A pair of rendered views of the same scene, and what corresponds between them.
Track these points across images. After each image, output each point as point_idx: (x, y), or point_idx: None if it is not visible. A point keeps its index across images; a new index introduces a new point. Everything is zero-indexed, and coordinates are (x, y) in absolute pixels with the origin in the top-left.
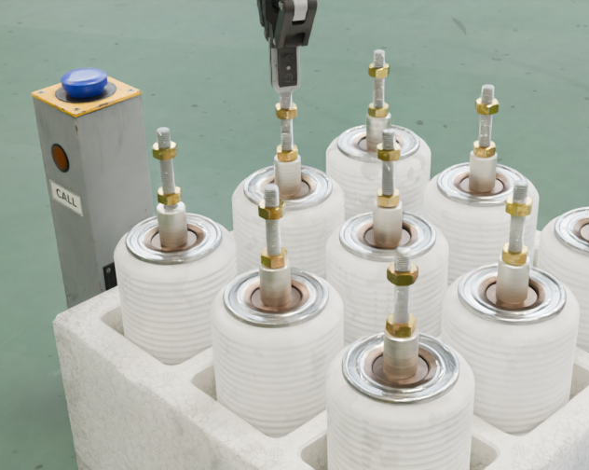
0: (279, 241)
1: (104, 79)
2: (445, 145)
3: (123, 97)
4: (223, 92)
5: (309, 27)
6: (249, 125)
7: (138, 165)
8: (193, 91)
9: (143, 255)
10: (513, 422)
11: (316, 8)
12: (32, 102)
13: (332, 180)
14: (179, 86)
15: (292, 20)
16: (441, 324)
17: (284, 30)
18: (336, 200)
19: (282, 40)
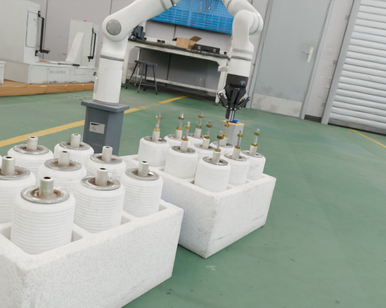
0: (179, 125)
1: (233, 120)
2: (385, 251)
3: (231, 123)
4: (376, 216)
5: (222, 101)
6: (357, 218)
7: (229, 140)
8: (371, 212)
9: (189, 133)
10: (163, 172)
11: (220, 95)
12: (336, 191)
13: (229, 148)
14: (372, 210)
15: (220, 98)
16: (196, 169)
17: (220, 100)
18: (221, 148)
19: (221, 103)
